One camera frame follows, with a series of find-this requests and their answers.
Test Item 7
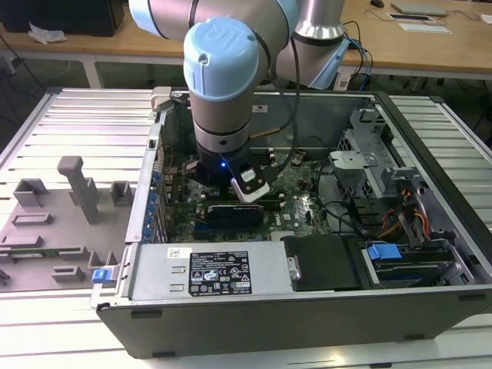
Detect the grey case handle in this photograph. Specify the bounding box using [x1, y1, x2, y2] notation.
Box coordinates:
[150, 86, 173, 113]

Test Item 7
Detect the black graphics card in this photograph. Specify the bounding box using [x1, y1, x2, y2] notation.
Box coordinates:
[206, 200, 266, 232]

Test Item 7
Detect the green RAM stick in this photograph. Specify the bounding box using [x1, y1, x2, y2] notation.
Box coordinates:
[9, 249, 62, 259]

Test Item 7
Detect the black drive cover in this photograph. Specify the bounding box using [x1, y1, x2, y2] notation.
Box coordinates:
[281, 234, 364, 292]

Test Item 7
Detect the silver laptop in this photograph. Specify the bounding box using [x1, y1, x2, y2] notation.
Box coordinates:
[391, 1, 450, 17]

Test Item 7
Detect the black computer tower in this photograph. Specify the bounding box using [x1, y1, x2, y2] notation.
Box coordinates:
[0, 0, 126, 38]

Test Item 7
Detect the hard disk in bay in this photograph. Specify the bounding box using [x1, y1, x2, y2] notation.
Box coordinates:
[363, 249, 453, 288]

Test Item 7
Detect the grey plastic parts rack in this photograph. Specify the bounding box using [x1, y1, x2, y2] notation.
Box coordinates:
[0, 155, 135, 294]

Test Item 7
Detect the black and silver PC case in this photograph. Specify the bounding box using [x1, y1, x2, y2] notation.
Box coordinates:
[90, 86, 492, 361]

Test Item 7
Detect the wooden desk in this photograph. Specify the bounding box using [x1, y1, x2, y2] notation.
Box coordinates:
[0, 0, 492, 89]

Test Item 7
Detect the silver metal drive cage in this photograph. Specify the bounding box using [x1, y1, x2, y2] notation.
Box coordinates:
[328, 108, 424, 199]

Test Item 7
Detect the crumpled white paper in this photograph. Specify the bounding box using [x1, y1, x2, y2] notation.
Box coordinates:
[28, 21, 69, 46]

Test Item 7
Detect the green motherboard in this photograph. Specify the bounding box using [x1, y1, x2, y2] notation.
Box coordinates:
[159, 148, 335, 243]

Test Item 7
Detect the orange yellow red wire bundle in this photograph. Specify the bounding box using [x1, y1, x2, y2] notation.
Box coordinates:
[378, 188, 430, 238]

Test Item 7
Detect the blue disk carrier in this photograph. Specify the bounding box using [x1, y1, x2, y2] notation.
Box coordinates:
[367, 243, 401, 267]

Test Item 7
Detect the blue cable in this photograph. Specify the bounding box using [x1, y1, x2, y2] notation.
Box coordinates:
[347, 36, 374, 78]

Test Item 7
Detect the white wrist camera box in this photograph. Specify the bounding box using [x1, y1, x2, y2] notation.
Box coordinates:
[229, 162, 271, 204]

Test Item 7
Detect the black camera cable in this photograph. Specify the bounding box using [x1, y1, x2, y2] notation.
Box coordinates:
[249, 32, 303, 185]

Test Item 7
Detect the silver power supply with label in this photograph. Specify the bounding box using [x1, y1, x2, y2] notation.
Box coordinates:
[128, 241, 295, 300]

